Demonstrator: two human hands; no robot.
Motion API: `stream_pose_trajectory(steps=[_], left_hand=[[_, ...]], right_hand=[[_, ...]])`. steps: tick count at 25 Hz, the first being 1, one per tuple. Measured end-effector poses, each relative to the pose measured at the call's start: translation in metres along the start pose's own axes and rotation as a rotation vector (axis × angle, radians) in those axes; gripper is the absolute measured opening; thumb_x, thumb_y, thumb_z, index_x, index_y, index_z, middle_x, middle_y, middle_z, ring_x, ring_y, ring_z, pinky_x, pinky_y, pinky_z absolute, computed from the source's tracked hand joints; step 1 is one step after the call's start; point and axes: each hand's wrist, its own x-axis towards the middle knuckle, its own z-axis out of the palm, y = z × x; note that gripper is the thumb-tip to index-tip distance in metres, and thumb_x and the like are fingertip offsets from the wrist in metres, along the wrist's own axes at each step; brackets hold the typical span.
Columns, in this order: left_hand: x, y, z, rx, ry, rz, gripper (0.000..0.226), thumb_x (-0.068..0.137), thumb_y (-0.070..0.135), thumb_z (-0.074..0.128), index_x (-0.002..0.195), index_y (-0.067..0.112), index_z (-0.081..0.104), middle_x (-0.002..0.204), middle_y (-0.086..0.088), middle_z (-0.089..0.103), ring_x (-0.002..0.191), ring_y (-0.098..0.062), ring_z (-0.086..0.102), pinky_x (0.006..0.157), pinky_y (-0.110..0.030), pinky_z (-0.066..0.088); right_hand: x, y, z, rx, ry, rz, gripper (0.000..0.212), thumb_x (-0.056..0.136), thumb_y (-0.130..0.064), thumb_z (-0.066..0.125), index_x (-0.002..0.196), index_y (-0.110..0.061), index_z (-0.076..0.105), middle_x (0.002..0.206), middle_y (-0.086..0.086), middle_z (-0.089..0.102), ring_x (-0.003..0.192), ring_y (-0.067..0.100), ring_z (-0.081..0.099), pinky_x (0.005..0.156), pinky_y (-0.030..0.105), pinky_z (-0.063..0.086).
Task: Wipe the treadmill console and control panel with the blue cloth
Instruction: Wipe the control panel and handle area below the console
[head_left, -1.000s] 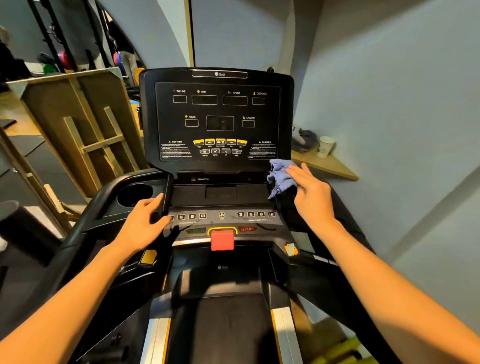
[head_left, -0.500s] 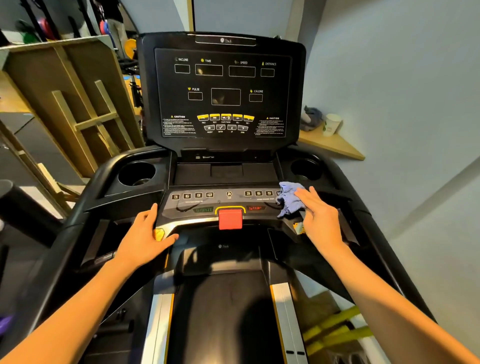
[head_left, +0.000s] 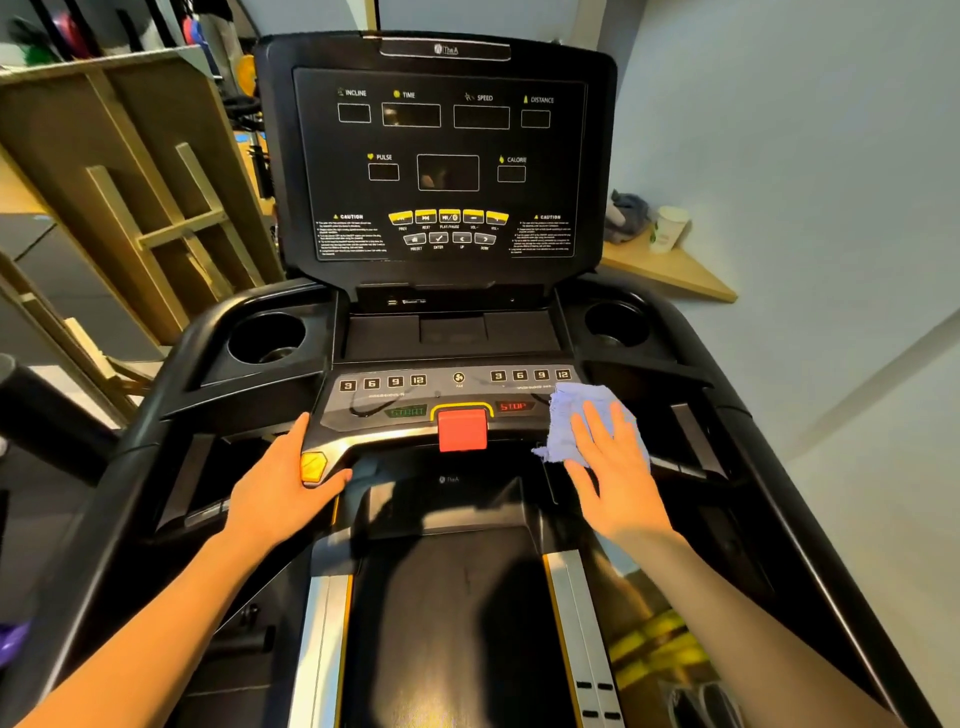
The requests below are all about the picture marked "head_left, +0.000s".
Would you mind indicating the person's left hand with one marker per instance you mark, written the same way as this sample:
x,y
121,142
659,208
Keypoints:
x,y
277,495

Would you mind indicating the person's right hand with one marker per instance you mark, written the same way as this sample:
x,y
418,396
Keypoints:
x,y
619,487

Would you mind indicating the blue cleaning cloth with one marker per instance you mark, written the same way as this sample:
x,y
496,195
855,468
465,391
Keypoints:
x,y
559,435

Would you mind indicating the grey treadmill control panel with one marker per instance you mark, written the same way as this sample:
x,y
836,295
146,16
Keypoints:
x,y
480,386

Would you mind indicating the person's right forearm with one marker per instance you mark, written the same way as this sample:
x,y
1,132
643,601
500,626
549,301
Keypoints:
x,y
750,645

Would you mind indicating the person's left forearm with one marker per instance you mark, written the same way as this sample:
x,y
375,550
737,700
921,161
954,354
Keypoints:
x,y
135,652

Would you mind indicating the yellow padded bar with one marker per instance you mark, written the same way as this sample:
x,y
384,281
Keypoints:
x,y
660,630

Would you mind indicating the red safety key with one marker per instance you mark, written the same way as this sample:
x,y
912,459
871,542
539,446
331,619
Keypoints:
x,y
463,431

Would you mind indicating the wooden corner shelf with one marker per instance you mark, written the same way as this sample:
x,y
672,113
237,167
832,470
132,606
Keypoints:
x,y
675,274

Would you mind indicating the black foam roller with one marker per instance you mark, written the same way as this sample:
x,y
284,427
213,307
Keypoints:
x,y
52,427

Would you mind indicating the white paper cup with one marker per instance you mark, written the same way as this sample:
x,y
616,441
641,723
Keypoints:
x,y
667,229

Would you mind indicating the grey crumpled cloth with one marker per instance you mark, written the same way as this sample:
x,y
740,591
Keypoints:
x,y
626,217

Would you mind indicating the purple plastic item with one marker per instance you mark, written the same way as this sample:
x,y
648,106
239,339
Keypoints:
x,y
11,645

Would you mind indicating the black exercise bike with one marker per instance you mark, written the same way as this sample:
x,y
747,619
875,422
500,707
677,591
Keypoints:
x,y
255,157

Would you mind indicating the large wooden easel board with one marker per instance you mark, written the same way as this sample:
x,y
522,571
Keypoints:
x,y
67,135

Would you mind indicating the yellow weight plate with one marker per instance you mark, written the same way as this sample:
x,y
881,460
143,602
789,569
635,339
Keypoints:
x,y
246,73

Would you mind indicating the white cabinet door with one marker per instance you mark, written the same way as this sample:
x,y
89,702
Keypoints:
x,y
480,15

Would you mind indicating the wooden easel frame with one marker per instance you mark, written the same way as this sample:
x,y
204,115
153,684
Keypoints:
x,y
45,322

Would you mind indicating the wooden wall shelf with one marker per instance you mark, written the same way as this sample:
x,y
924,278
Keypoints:
x,y
371,13

